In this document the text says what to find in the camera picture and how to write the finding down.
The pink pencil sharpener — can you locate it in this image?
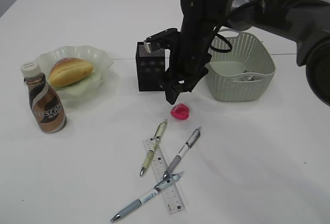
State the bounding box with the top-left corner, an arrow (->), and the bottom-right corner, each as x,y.
170,104 -> 190,120

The clear plastic ruler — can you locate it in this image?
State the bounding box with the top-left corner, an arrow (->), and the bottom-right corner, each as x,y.
151,146 -> 186,214

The golden bread roll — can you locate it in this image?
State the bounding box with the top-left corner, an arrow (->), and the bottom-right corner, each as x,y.
48,58 -> 94,88

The white grey upper pen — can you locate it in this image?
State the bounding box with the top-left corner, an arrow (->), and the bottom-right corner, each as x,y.
162,126 -> 202,179

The green plastic woven basket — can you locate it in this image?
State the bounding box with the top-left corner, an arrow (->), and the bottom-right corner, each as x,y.
206,32 -> 275,102

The black mesh pen holder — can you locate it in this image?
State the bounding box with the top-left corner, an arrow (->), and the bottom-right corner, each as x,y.
135,42 -> 165,92

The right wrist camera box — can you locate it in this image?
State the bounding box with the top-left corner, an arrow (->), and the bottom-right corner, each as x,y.
144,28 -> 180,54

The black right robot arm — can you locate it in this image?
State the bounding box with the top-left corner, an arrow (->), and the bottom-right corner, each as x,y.
163,0 -> 329,104

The yellow-green clear pen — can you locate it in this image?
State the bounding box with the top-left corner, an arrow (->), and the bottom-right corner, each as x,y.
140,119 -> 168,177

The brown Nescafe coffee bottle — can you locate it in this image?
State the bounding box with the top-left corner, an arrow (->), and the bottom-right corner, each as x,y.
21,61 -> 67,133

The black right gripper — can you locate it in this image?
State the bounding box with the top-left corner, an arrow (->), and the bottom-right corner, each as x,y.
162,32 -> 210,105

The white blue lower pen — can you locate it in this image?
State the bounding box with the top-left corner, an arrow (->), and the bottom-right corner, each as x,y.
110,171 -> 184,223

